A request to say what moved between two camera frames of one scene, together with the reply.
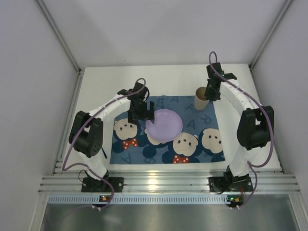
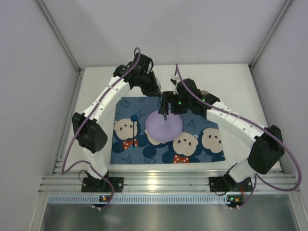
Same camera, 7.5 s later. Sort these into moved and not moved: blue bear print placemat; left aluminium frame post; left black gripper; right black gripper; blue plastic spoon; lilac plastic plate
Moved: right black gripper; blue plastic spoon; left black gripper
Not moved: left aluminium frame post; lilac plastic plate; blue bear print placemat
